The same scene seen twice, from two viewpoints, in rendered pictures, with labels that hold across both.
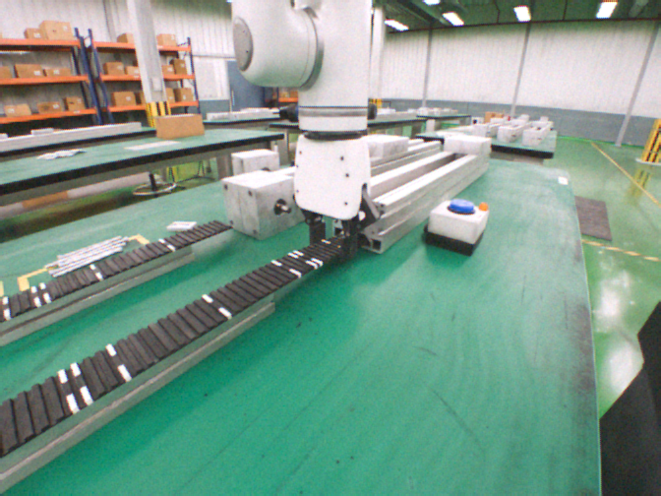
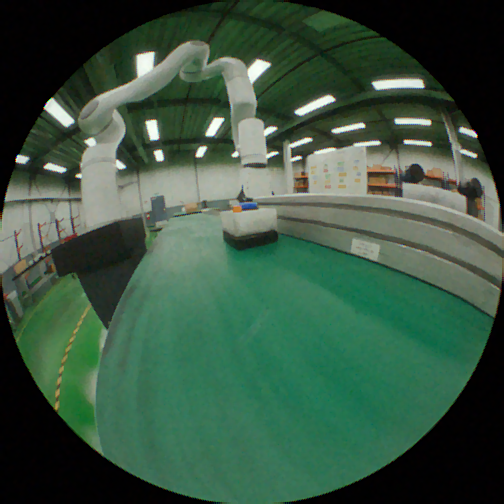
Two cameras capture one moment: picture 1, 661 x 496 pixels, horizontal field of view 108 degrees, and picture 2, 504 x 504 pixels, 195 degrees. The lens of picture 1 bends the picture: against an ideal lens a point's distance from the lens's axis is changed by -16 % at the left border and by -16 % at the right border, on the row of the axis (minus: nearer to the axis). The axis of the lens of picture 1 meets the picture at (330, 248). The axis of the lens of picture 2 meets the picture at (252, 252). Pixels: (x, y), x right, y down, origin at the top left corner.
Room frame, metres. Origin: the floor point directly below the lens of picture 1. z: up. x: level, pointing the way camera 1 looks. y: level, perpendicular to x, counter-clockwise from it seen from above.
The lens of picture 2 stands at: (0.56, -0.46, 0.86)
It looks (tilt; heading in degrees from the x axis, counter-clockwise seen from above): 20 degrees down; 115
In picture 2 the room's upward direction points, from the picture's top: 5 degrees counter-clockwise
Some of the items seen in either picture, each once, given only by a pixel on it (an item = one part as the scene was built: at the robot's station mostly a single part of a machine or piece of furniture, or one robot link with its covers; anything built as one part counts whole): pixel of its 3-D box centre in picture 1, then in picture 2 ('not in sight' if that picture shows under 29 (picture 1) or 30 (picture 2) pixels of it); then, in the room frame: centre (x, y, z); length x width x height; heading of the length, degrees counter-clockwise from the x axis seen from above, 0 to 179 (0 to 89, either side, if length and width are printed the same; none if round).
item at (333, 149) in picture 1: (332, 169); (255, 181); (0.38, 0.00, 0.92); 0.10 x 0.07 x 0.11; 51
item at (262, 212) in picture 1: (264, 204); not in sight; (0.51, 0.12, 0.83); 0.12 x 0.09 x 0.10; 52
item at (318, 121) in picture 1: (331, 120); (254, 163); (0.38, 0.00, 0.98); 0.09 x 0.08 x 0.03; 51
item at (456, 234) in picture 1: (452, 224); (251, 224); (0.45, -0.21, 0.81); 0.10 x 0.08 x 0.06; 52
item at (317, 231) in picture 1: (311, 225); not in sight; (0.41, 0.03, 0.83); 0.03 x 0.03 x 0.07; 51
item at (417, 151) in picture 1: (378, 166); not in sight; (0.86, -0.14, 0.82); 0.80 x 0.10 x 0.09; 142
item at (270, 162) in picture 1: (258, 171); not in sight; (0.78, 0.20, 0.83); 0.11 x 0.10 x 0.10; 38
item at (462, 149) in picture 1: (467, 148); not in sight; (0.94, -0.45, 0.87); 0.16 x 0.11 x 0.07; 142
